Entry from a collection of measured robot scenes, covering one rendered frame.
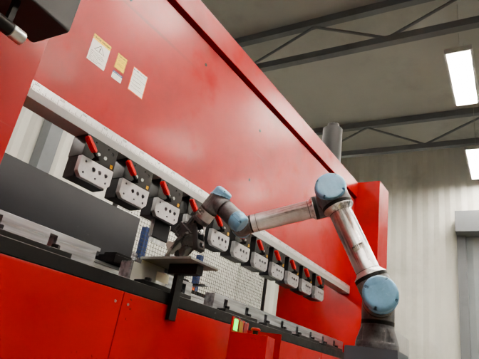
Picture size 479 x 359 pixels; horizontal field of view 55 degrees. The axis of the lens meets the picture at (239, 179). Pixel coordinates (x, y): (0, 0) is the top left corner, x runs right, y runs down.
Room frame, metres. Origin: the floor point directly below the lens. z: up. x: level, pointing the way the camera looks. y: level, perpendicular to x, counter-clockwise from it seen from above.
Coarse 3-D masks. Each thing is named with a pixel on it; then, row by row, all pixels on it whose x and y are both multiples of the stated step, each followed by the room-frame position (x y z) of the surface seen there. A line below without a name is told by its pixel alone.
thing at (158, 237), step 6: (156, 222) 1.90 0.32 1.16; (162, 222) 1.93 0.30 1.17; (150, 228) 1.90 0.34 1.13; (156, 228) 1.91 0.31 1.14; (162, 228) 1.94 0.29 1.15; (168, 228) 1.97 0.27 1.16; (150, 234) 1.90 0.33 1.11; (156, 234) 1.92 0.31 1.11; (162, 234) 1.94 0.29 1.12; (168, 234) 1.97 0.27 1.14; (150, 240) 1.91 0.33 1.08; (156, 240) 1.94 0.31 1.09; (162, 240) 1.95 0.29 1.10
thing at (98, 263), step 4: (96, 260) 1.99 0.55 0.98; (96, 264) 1.99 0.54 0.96; (100, 264) 2.01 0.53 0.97; (104, 264) 2.03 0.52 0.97; (108, 264) 2.05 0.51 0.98; (100, 268) 2.01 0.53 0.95; (104, 268) 2.03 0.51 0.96; (108, 268) 2.05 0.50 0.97; (112, 268) 2.07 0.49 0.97; (116, 268) 2.09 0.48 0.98; (112, 272) 2.07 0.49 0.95; (116, 272) 2.09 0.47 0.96; (192, 296) 2.54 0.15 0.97; (196, 296) 2.56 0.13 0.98; (192, 300) 2.54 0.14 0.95; (196, 300) 2.56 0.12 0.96; (200, 300) 2.59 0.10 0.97
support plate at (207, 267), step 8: (144, 256) 1.85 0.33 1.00; (152, 256) 1.82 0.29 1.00; (160, 256) 1.79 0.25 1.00; (168, 256) 1.77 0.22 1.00; (176, 256) 1.75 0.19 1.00; (184, 256) 1.72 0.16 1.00; (160, 264) 1.91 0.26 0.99; (168, 264) 1.88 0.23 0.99; (200, 264) 1.78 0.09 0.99; (208, 264) 1.79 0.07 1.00
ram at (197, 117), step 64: (128, 0) 1.51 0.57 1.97; (64, 64) 1.38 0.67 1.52; (128, 64) 1.58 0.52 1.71; (192, 64) 1.86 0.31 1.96; (64, 128) 1.51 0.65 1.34; (128, 128) 1.65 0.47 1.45; (192, 128) 1.94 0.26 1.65; (256, 128) 2.35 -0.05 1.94; (192, 192) 2.01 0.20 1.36; (256, 192) 2.43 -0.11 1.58; (320, 256) 3.17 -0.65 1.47
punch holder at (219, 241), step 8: (208, 224) 2.17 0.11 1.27; (216, 224) 2.18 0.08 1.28; (224, 224) 2.23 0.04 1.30; (208, 232) 2.17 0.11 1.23; (216, 232) 2.18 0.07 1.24; (224, 232) 2.24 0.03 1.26; (208, 240) 2.17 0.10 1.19; (216, 240) 2.19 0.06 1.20; (224, 240) 2.24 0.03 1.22; (208, 248) 2.25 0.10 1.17; (216, 248) 2.23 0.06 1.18; (224, 248) 2.25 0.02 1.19
